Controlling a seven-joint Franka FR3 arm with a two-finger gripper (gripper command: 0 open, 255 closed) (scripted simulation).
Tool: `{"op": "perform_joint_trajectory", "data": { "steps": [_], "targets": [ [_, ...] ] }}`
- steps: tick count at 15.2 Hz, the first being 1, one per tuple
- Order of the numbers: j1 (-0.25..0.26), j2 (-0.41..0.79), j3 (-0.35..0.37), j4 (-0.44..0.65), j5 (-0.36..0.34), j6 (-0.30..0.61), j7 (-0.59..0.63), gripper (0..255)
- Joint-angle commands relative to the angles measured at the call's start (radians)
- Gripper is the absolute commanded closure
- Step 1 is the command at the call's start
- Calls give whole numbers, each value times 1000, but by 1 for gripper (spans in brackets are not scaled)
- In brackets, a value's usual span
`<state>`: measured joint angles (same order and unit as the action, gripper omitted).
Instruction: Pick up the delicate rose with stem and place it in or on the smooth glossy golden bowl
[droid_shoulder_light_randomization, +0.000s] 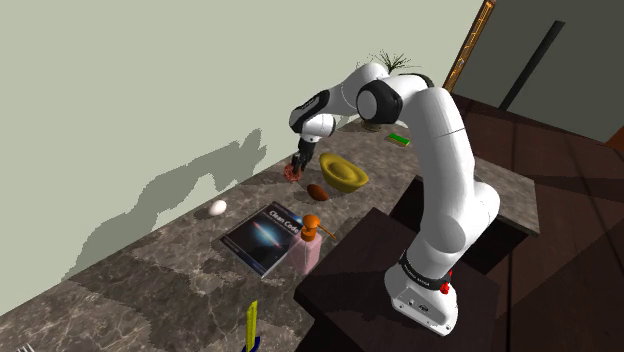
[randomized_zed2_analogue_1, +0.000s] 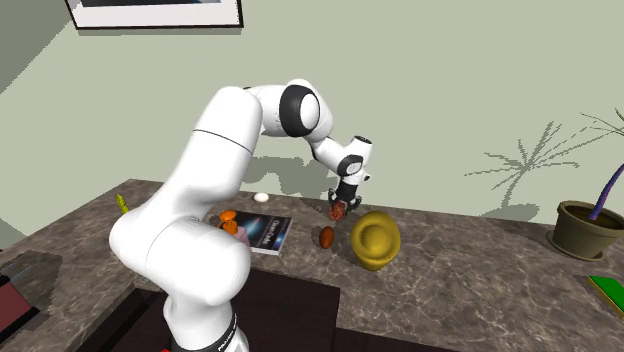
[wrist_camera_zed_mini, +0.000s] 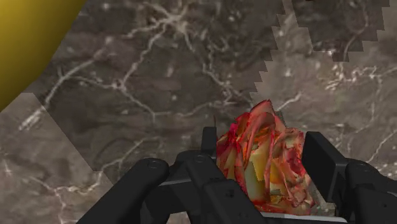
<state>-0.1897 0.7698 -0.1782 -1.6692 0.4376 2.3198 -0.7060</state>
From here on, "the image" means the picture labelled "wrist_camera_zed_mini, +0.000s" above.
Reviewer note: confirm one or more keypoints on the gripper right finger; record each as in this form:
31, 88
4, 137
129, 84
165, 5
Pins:
341, 176

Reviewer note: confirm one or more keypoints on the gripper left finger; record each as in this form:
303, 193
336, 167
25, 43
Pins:
198, 173

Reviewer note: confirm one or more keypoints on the red and yellow rose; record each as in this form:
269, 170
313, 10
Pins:
266, 161

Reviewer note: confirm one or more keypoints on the yellow round object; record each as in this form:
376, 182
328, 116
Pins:
28, 40

